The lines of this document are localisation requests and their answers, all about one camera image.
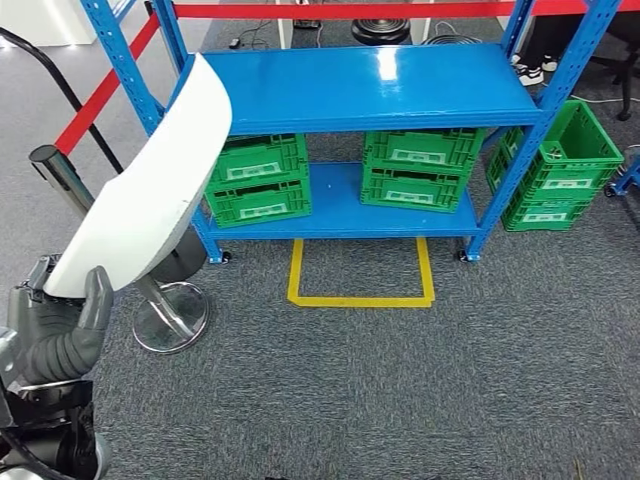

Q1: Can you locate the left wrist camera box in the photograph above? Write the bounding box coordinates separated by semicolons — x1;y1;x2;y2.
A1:
0;326;22;429

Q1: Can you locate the black office chair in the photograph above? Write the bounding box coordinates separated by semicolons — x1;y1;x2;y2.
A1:
589;13;640;123

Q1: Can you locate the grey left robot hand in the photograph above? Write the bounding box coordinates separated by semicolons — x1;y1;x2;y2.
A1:
7;255;115;339

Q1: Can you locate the tall open green crate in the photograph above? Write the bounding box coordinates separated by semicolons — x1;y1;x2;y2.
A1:
486;99;626;205

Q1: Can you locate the black chrome barrier stanchion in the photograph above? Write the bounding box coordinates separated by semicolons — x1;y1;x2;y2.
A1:
28;144;211;356

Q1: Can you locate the white curved panel part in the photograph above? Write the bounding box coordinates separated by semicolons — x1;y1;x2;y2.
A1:
43;52;234;300

